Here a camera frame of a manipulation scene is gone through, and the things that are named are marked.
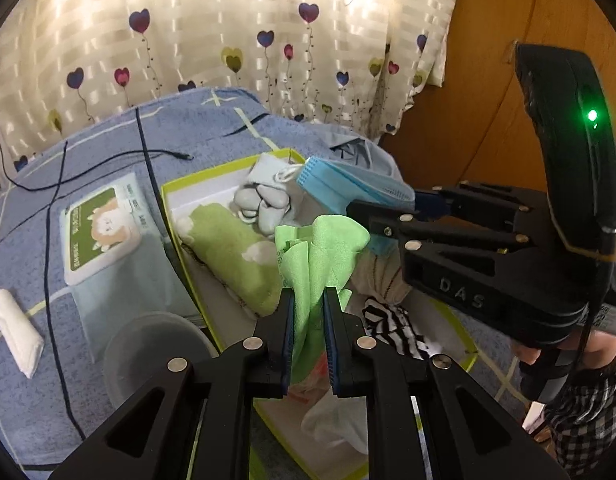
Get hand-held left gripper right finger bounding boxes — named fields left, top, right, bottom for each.
left=323, top=286, right=572, bottom=480

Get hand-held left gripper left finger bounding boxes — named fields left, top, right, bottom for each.
left=50, top=286, right=295, bottom=480

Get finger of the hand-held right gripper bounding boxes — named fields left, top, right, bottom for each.
left=346, top=201, right=530, bottom=262
left=414, top=183, right=532, bottom=234

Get blue face mask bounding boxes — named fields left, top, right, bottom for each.
left=297, top=156, right=417, bottom=217

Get beige striped sock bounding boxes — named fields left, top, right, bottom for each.
left=355, top=250, right=415, bottom=307

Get bright green cloth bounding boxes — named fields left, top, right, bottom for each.
left=274, top=214, right=371, bottom=387

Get green sock with white spots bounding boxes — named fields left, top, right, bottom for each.
left=174, top=202, right=283, bottom=317

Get white box with green rim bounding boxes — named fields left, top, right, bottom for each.
left=160, top=147, right=481, bottom=480

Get person's right hand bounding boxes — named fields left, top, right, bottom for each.
left=582, top=331, right=616, bottom=372

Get grey-blue cloth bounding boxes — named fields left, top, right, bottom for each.
left=330, top=132, right=405, bottom=192

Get black white striped sock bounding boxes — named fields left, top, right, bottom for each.
left=363, top=299, right=435, bottom=362

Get pale knotted socks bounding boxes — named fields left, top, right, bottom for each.
left=232, top=182, right=295, bottom=235

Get grey cloth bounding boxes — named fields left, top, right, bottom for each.
left=247, top=154, right=309, bottom=192

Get grey lidded container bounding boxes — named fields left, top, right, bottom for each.
left=104, top=312, right=217, bottom=412

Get wooden wardrobe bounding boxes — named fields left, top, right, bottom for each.
left=383, top=0, right=616, bottom=202

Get pale blue wet wipes pack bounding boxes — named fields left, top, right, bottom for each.
left=59, top=172, right=207, bottom=364

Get heart print curtain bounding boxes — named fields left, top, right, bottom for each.
left=0, top=0, right=466, bottom=172

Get white folded cloth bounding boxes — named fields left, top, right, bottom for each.
left=0, top=287, right=45, bottom=380

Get blue bed sheet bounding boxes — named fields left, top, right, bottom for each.
left=0, top=87, right=529, bottom=480

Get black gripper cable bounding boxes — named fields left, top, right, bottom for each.
left=525, top=230, right=616, bottom=436

